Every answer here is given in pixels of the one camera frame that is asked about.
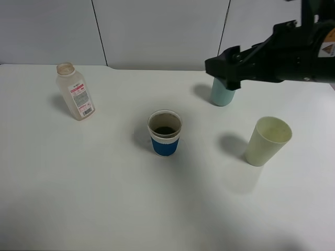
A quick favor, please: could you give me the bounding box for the clear plastic drink bottle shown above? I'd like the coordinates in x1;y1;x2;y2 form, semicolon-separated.
56;62;95;121

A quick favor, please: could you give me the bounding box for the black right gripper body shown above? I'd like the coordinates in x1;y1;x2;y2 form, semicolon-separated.
243;20;334;83

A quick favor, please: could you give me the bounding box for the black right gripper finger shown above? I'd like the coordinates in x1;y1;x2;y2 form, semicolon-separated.
205;56;251;90
218;44;264;62

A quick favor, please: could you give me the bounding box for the teal plastic cup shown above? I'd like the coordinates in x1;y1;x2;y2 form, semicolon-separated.
210;78;235;107

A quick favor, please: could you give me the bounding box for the pale green plastic cup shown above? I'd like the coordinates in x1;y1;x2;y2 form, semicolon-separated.
245;116;293;167

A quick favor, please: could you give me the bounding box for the clear cup with blue sleeve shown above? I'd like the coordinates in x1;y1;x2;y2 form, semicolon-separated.
147;109;183;157

